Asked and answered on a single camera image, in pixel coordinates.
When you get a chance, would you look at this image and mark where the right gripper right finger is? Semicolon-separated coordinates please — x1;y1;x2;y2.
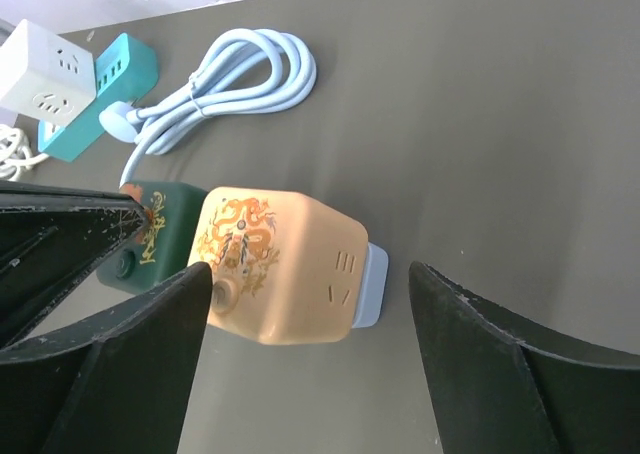
408;262;639;453

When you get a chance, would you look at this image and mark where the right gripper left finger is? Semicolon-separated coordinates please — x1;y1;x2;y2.
1;263;212;453

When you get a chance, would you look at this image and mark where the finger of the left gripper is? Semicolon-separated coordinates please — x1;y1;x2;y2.
1;181;149;347

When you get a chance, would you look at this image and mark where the dark green cube adapter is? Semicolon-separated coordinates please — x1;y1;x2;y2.
96;181;207;295

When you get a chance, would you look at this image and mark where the white cube adapter on teal strip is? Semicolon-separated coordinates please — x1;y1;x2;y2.
1;19;97;127

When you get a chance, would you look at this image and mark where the light blue power strip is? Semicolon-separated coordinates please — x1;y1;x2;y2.
352;243;389;329

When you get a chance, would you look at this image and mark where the teal power strip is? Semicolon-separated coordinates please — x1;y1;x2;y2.
38;33;158;162

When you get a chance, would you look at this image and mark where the orange cube adapter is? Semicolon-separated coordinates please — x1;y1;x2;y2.
188;187;368;345

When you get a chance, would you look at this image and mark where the white coiled cord left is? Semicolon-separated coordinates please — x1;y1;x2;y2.
0;123;51;183

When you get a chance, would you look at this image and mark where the light blue coiled cord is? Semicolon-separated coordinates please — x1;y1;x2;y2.
98;27;318;190

